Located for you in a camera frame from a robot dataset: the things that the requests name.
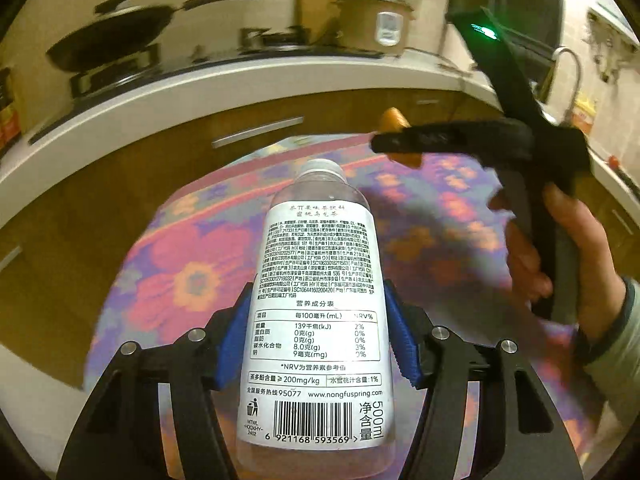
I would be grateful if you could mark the floral purple tablecloth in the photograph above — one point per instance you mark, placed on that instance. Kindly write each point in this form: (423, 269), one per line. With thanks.
(190, 270)

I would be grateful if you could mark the person's right forearm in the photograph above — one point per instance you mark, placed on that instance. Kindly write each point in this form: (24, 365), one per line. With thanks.
(615, 360)

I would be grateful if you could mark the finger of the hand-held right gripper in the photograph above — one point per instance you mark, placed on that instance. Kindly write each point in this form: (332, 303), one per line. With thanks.
(450, 139)

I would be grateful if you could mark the wooden kitchen cabinet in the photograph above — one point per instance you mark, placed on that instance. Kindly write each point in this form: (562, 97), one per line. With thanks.
(100, 200)

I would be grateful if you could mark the dark sauce bottle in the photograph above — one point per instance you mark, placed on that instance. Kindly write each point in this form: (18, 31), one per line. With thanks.
(9, 110)

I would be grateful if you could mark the black frying pan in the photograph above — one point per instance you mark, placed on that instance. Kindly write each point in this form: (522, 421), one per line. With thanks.
(110, 40)

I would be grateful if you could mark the white water heater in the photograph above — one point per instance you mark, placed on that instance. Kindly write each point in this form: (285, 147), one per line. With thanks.
(615, 35)

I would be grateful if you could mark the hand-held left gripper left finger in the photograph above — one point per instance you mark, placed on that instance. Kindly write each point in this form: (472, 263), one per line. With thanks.
(235, 340)

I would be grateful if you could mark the yellow dish soap bottle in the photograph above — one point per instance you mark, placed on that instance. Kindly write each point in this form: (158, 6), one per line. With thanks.
(584, 117)

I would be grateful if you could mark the white kitchen countertop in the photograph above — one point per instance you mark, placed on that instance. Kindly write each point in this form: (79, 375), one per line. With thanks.
(150, 105)

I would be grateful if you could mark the black gas stove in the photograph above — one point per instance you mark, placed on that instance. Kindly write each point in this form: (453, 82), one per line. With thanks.
(115, 77)

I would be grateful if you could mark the orange peel piece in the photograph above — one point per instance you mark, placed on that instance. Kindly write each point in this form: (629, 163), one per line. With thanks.
(392, 117)

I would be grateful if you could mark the person's right hand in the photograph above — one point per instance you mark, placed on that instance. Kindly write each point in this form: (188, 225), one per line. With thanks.
(575, 240)

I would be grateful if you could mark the metal faucet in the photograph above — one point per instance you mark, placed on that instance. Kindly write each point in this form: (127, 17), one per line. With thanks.
(575, 75)

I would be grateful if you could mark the clear plastic bottle white label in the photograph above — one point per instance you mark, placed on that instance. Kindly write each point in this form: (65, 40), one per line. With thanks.
(320, 260)

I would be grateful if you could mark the brown rice cooker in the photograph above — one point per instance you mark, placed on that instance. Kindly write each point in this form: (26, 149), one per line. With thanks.
(372, 22)

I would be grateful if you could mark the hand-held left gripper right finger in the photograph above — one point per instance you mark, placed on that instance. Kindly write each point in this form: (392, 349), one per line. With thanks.
(402, 340)

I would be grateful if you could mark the dark kitchen window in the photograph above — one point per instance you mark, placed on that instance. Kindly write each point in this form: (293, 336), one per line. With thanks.
(530, 10)

